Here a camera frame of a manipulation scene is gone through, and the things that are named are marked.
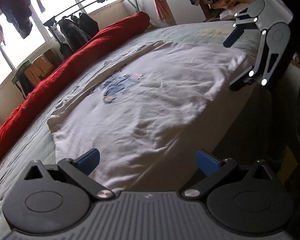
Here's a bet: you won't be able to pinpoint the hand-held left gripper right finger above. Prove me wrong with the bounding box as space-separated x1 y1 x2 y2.
183 149 273 202

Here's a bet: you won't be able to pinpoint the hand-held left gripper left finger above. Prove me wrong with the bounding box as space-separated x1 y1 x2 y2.
24 148 115 201

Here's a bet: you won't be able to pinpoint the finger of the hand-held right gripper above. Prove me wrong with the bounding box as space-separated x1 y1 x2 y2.
229 34 284 92
223 5 257 48

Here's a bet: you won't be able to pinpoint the white printed t-shirt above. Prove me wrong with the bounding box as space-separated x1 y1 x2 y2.
47 41 248 190

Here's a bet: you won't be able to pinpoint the metal clothes rack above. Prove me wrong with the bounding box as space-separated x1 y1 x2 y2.
44 0 140 43

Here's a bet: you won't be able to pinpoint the dark hanging clothes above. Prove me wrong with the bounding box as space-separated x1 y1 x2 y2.
0 0 33 39

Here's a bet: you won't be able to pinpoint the white folded cloth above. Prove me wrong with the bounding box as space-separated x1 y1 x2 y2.
219 9 238 20

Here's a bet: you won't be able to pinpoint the orange folded cloth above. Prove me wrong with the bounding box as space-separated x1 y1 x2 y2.
212 0 247 9

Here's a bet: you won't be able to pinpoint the bed with green blanket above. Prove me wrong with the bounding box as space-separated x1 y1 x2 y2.
0 20 265 230

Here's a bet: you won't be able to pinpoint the orange striped curtain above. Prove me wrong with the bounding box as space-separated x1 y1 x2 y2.
142 0 173 29

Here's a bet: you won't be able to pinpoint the red duvet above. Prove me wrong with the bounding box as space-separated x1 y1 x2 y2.
0 12 150 173

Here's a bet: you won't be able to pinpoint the dark hanging cloth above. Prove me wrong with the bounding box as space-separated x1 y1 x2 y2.
17 75 34 98

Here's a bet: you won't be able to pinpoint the orange hanging cloth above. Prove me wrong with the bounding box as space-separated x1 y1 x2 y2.
24 56 54 87

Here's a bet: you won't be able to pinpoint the brown cabinet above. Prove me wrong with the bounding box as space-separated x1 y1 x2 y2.
44 49 63 68

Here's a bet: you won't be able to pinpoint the green board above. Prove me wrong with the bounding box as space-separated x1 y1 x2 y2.
12 60 30 83

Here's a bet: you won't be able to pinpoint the small dark hanging bag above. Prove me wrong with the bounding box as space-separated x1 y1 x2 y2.
59 42 74 59

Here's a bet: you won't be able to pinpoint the dark jacket with badge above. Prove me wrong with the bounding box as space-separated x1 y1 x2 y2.
57 16 89 52

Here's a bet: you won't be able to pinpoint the plain dark jacket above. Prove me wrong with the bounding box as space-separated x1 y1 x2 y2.
71 12 100 40

